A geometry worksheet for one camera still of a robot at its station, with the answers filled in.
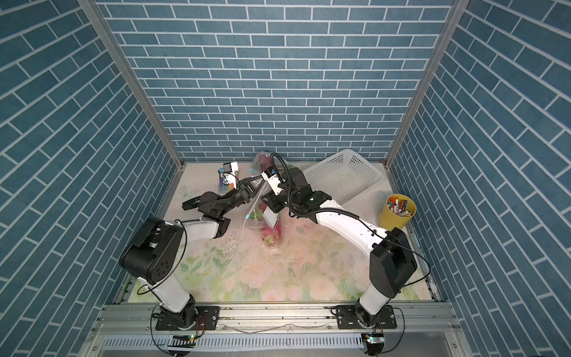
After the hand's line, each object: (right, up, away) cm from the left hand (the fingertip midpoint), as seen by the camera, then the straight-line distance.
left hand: (271, 183), depth 74 cm
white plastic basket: (+33, +4, +42) cm, 53 cm away
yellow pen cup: (+50, -12, +17) cm, 54 cm away
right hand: (-2, -5, +5) cm, 7 cm away
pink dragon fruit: (-1, -20, +9) cm, 22 cm away
